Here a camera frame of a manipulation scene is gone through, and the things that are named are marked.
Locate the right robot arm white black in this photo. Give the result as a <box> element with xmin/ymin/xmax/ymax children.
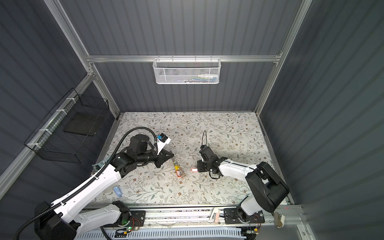
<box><xmin>197</xmin><ymin>145</ymin><xmax>290</xmax><ymax>222</ymax></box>

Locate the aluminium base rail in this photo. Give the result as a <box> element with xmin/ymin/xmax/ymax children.
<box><xmin>82</xmin><ymin>203</ymin><xmax>307</xmax><ymax>229</ymax></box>

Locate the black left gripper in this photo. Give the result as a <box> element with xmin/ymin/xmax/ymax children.
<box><xmin>136</xmin><ymin>148</ymin><xmax>175</xmax><ymax>168</ymax></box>

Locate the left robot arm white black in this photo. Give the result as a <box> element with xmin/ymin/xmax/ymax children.
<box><xmin>13</xmin><ymin>133</ymin><xmax>174</xmax><ymax>240</ymax></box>

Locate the black wire basket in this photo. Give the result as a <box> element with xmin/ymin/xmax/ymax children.
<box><xmin>25</xmin><ymin>89</ymin><xmax>110</xmax><ymax>164</ymax></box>

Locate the large keyring with keys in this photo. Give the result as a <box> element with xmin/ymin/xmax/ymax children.
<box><xmin>173</xmin><ymin>160</ymin><xmax>184</xmax><ymax>178</ymax></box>

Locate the cup with pens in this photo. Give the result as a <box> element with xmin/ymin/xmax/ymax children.
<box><xmin>92</xmin><ymin>160</ymin><xmax>108</xmax><ymax>174</ymax></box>

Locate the white wire basket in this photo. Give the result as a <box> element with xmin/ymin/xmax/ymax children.
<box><xmin>153</xmin><ymin>59</ymin><xmax>222</xmax><ymax>85</ymax></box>

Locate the blue small bottle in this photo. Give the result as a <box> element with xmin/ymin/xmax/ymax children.
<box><xmin>113</xmin><ymin>186</ymin><xmax>123</xmax><ymax>198</ymax></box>

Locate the black corrugated cable left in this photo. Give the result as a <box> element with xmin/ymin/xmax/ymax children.
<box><xmin>13</xmin><ymin>126</ymin><xmax>158</xmax><ymax>240</ymax></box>

